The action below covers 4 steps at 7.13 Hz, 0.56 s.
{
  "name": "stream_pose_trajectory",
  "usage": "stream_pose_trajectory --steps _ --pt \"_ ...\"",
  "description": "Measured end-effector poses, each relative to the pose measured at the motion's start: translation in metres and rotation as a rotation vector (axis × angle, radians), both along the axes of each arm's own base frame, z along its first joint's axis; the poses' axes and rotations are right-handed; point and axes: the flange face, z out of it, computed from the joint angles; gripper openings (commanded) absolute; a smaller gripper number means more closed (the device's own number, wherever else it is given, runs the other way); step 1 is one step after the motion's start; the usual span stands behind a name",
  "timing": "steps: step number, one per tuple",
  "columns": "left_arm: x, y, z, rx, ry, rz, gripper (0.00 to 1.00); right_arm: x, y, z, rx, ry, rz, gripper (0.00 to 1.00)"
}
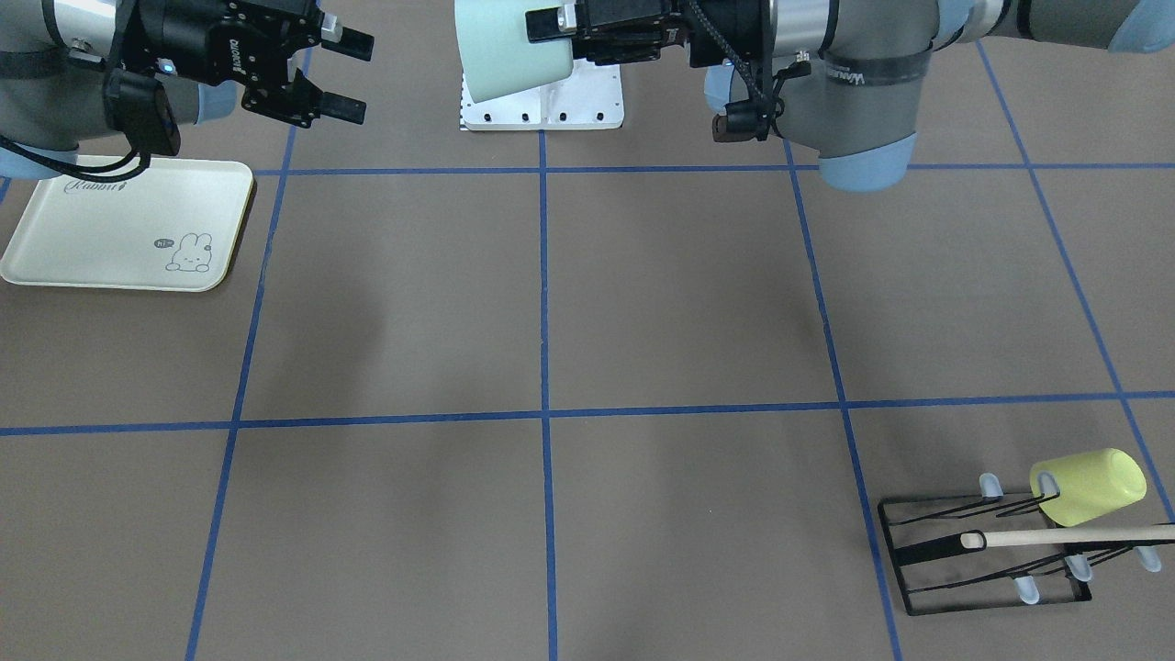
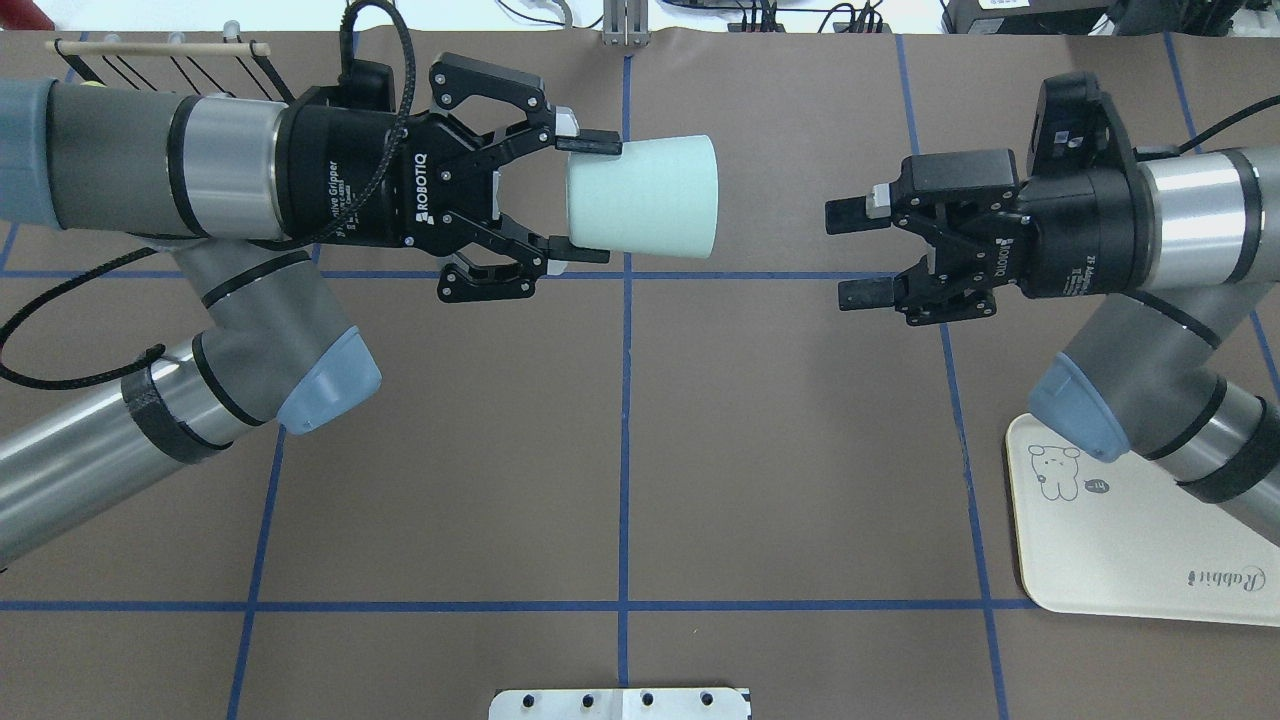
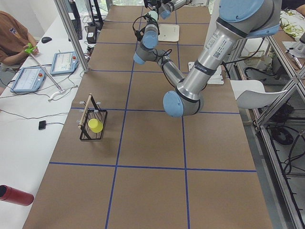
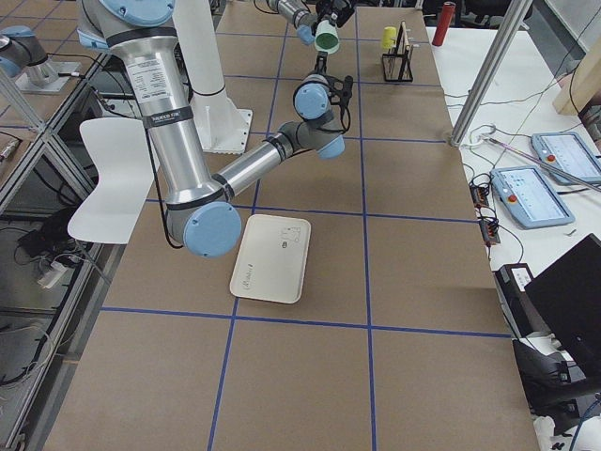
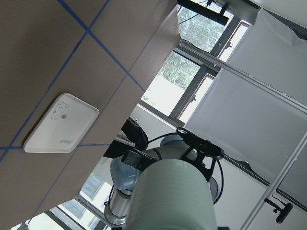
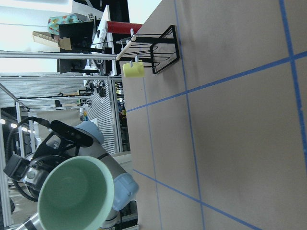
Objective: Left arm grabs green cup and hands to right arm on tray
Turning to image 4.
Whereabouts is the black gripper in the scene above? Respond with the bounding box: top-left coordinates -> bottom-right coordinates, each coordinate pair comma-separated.
316,0 -> 352,26
313,55 -> 327,77

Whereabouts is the light green cup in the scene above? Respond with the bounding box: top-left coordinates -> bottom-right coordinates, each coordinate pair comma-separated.
314,20 -> 340,54

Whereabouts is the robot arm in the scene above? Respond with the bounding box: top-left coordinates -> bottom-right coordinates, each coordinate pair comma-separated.
78,1 -> 356,257
267,0 -> 356,52

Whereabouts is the yellow cup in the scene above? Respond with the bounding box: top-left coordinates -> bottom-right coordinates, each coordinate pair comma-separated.
380,26 -> 397,52

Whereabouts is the cream rabbit tray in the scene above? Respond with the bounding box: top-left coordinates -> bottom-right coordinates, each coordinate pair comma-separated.
229,214 -> 311,304

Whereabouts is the red bottle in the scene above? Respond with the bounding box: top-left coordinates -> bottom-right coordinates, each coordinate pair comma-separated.
432,1 -> 456,47

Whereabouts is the white chair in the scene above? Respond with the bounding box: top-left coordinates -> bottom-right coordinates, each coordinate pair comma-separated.
68,117 -> 154,244

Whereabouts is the near teach pendant tablet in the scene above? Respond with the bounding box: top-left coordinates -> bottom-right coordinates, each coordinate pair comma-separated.
490,165 -> 576,229

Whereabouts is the teach pendant tablet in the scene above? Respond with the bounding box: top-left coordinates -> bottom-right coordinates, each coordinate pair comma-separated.
531,132 -> 600,184
490,165 -> 576,229

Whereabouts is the far teach pendant tablet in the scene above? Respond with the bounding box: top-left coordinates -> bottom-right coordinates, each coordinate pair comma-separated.
531,132 -> 600,184

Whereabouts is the black laptop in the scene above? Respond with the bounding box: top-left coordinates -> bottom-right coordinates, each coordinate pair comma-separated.
526,233 -> 600,377

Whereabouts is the black wire cup rack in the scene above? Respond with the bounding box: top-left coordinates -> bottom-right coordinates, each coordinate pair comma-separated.
380,21 -> 414,84

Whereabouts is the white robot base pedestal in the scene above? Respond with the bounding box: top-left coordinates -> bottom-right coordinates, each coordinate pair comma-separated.
173,0 -> 253,154

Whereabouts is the aluminium frame post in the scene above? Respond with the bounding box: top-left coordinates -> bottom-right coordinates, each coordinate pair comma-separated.
449,0 -> 532,147

